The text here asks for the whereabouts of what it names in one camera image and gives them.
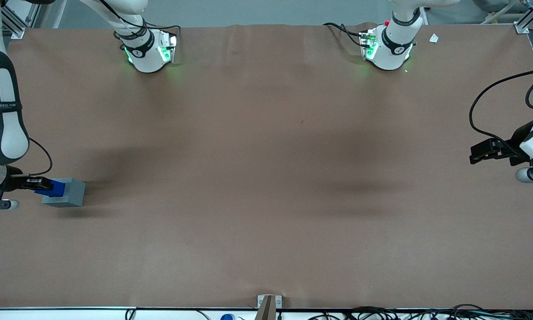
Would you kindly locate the small white paper scrap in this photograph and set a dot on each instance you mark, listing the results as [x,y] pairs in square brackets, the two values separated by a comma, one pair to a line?
[434,38]

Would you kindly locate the blue plastic part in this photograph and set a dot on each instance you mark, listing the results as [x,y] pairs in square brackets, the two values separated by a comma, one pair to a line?
[58,189]

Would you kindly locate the white tube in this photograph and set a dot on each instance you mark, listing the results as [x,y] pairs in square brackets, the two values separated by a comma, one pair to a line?
[499,14]

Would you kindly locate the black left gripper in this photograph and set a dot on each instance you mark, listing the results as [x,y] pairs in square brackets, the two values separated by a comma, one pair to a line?
[516,141]

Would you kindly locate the brown table mat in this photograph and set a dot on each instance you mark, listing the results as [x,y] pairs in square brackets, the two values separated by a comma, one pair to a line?
[266,200]

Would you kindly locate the gray square base block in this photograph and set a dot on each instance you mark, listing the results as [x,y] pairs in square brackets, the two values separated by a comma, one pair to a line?
[74,194]

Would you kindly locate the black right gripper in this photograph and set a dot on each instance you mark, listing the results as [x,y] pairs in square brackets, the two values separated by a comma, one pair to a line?
[14,182]

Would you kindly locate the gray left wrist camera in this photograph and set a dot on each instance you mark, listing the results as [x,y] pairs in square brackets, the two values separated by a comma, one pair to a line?
[531,174]

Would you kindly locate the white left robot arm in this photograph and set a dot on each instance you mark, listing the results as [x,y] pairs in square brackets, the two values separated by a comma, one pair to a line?
[388,55]

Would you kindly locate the aluminium frame profile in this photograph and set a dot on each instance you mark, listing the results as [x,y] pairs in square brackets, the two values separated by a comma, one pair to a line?
[15,22]
[526,20]

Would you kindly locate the gray camera mount bracket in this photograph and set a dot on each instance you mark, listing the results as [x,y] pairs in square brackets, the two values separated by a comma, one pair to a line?
[268,306]

